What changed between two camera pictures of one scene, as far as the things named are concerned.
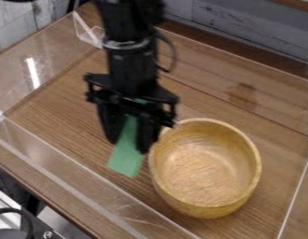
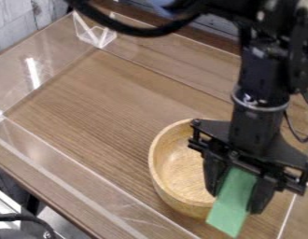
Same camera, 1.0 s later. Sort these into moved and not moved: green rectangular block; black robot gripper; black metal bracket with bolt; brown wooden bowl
Moved: green rectangular block; black robot gripper
Not moved: black metal bracket with bolt; brown wooden bowl
